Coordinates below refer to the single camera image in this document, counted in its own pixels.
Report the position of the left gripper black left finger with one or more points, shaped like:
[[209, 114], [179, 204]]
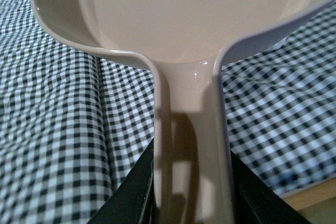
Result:
[[132, 202]]

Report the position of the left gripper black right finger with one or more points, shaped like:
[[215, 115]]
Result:
[[256, 202]]

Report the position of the beige plastic dustpan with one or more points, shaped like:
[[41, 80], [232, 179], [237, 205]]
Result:
[[184, 43]]

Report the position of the black white checkered bedsheet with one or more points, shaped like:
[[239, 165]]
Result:
[[73, 125]]

